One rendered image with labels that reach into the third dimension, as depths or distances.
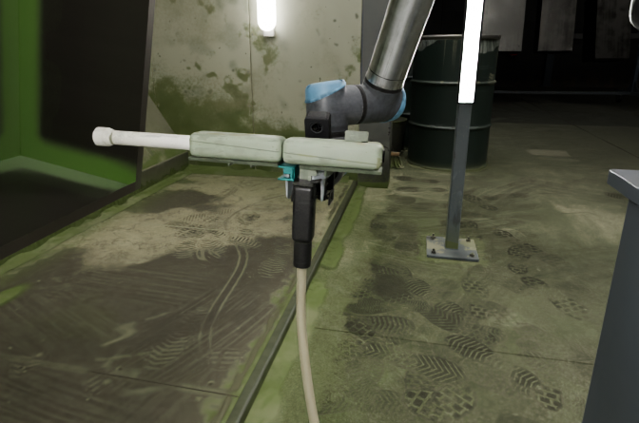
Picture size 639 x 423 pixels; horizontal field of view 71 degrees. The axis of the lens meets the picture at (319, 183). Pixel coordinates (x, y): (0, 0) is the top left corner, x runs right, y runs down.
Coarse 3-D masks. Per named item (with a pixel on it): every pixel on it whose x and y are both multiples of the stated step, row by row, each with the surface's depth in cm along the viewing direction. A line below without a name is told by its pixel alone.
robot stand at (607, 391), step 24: (624, 192) 58; (624, 240) 59; (624, 264) 59; (624, 288) 59; (624, 312) 58; (600, 336) 65; (624, 336) 58; (600, 360) 64; (624, 360) 57; (600, 384) 64; (624, 384) 57; (600, 408) 63; (624, 408) 57
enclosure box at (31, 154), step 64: (0, 0) 103; (64, 0) 105; (128, 0) 102; (0, 64) 107; (64, 64) 110; (128, 64) 107; (0, 128) 111; (64, 128) 115; (128, 128) 111; (0, 192) 98; (64, 192) 104; (128, 192) 111; (0, 256) 76
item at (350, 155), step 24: (96, 144) 76; (120, 144) 76; (144, 144) 75; (168, 144) 74; (192, 144) 71; (216, 144) 71; (240, 144) 70; (264, 144) 69; (288, 144) 69; (312, 144) 68; (336, 144) 67; (360, 144) 67; (312, 168) 69; (336, 168) 68; (360, 168) 68; (312, 192) 70; (312, 216) 71
